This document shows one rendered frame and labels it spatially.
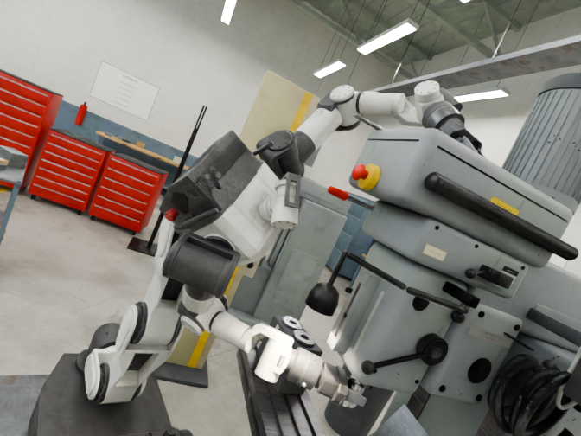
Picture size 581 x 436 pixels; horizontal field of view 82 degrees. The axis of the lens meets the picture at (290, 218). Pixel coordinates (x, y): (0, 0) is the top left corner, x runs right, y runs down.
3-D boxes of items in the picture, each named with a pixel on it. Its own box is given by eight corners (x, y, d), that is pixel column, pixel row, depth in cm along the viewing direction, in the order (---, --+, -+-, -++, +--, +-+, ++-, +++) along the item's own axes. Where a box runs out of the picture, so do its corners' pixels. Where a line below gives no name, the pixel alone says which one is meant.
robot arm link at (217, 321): (239, 357, 96) (192, 329, 105) (260, 329, 102) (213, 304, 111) (228, 339, 89) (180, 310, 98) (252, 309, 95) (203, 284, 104)
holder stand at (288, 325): (276, 394, 120) (299, 345, 118) (255, 355, 139) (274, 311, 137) (303, 394, 127) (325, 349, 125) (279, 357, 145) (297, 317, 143)
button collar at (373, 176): (366, 189, 74) (378, 163, 74) (354, 185, 80) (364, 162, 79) (373, 192, 75) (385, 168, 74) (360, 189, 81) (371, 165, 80)
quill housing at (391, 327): (354, 387, 77) (417, 262, 74) (322, 337, 96) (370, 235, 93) (418, 401, 83) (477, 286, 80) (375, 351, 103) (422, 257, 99)
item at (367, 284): (332, 350, 83) (368, 274, 81) (326, 342, 87) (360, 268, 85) (345, 354, 84) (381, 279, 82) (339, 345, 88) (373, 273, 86)
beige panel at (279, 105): (136, 375, 236) (266, 60, 212) (143, 343, 273) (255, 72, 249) (207, 388, 253) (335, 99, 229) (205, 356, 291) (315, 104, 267)
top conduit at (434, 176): (432, 189, 63) (440, 171, 62) (418, 186, 67) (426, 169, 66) (575, 263, 78) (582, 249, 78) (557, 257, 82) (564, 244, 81)
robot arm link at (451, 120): (460, 168, 91) (438, 143, 99) (492, 141, 86) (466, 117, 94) (434, 149, 84) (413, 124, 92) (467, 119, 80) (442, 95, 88)
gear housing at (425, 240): (411, 260, 71) (431, 217, 70) (357, 230, 93) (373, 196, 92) (514, 303, 82) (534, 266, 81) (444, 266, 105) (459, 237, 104)
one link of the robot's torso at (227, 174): (122, 223, 95) (175, 189, 69) (193, 153, 115) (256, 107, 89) (197, 288, 106) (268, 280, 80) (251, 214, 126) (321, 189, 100)
